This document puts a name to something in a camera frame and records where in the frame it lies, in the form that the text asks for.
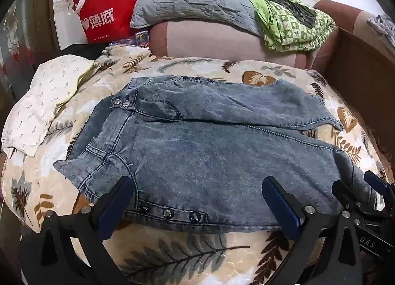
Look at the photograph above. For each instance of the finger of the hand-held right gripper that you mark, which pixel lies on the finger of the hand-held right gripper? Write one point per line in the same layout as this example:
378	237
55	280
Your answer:
341	194
375	181

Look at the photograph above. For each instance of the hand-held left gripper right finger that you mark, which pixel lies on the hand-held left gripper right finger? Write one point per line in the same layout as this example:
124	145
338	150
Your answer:
280	204

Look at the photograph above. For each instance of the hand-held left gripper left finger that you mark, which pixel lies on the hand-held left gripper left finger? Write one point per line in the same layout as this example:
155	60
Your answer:
118	201

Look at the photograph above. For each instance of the blue denim pants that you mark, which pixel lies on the blue denim pants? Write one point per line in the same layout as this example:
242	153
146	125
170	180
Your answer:
200	149

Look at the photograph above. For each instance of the leaf printed blanket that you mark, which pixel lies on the leaf printed blanket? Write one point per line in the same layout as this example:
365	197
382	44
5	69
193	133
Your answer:
185	254

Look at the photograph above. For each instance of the brown board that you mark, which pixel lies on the brown board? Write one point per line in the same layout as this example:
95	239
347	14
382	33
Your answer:
355	72

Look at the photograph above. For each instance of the white printed pillowcase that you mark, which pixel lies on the white printed pillowcase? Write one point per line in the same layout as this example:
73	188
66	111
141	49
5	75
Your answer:
40	103

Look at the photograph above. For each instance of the grey and white cloth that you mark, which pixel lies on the grey and white cloth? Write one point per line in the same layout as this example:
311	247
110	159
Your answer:
382	27

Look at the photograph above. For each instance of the black cloth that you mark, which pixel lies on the black cloth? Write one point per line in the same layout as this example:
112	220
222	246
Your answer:
80	51

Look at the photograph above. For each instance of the colourful packets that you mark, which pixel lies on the colourful packets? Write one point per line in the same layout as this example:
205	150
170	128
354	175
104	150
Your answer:
135	39

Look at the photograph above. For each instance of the green patterned cloth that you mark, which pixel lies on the green patterned cloth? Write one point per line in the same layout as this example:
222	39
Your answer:
290	30

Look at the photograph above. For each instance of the pink and brown bolster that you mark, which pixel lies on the pink and brown bolster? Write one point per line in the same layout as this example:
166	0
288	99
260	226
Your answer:
209	41
339	13

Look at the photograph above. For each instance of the red shopping bag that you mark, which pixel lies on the red shopping bag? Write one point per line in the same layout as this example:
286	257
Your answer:
108	19

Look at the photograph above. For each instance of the dark wardrobe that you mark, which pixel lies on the dark wardrobe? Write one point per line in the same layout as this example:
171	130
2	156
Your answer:
24	41

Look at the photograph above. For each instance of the dark grey cloth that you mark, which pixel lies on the dark grey cloth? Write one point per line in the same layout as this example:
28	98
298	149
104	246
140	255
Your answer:
293	7

